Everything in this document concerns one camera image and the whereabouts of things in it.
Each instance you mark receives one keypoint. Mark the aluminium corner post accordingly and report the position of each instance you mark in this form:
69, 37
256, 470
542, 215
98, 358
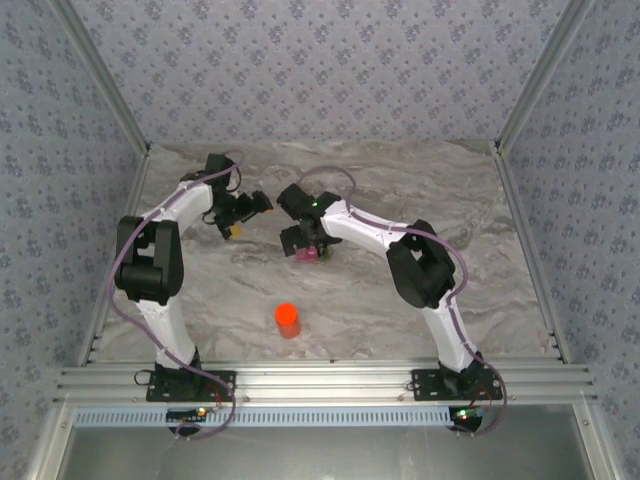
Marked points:
538, 75
107, 75

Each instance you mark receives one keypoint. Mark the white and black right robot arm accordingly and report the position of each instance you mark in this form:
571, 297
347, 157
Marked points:
350, 230

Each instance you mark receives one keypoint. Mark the orange pill bottle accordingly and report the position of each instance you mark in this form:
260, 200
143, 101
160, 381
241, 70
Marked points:
290, 330

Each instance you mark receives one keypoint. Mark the aluminium mounting rail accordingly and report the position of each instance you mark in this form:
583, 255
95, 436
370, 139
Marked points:
320, 380

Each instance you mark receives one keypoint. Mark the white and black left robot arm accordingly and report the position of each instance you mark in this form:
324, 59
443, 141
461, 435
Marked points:
195, 205

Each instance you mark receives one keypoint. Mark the aluminium side rail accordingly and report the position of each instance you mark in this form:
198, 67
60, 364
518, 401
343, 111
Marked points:
131, 200
515, 200

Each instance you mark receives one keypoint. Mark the pink and green pill organizer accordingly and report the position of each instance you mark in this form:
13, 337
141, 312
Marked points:
306, 255

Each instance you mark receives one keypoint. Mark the orange bottle cap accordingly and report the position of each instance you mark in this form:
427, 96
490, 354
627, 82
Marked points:
285, 312

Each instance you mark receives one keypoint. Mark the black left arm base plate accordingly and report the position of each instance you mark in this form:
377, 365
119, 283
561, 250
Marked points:
225, 380

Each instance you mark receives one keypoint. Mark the small circuit board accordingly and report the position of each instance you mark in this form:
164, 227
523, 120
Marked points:
467, 414

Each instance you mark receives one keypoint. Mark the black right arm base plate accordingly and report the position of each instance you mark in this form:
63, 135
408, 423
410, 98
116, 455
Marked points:
430, 392

